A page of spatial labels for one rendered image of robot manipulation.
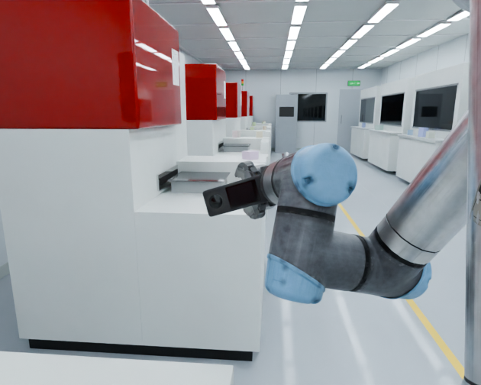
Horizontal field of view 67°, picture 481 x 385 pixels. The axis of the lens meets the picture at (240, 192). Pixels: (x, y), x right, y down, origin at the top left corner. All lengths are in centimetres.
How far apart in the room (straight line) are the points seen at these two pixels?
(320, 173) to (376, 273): 15
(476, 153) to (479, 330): 9
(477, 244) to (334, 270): 26
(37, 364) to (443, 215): 54
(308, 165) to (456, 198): 16
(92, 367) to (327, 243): 35
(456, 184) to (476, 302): 23
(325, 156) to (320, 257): 12
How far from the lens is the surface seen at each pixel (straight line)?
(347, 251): 46
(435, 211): 45
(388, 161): 838
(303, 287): 44
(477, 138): 24
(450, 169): 44
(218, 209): 61
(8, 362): 62
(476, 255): 22
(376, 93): 1043
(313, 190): 41
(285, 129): 1223
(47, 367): 59
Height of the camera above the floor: 129
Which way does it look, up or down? 12 degrees down
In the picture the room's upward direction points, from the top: straight up
